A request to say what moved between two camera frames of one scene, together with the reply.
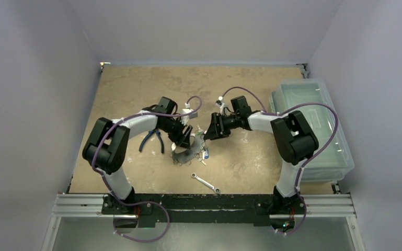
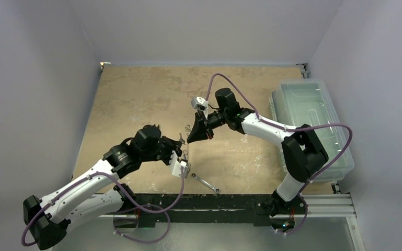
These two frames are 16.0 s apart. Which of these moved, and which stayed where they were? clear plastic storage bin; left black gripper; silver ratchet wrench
Moved: left black gripper
Stayed: clear plastic storage bin; silver ratchet wrench
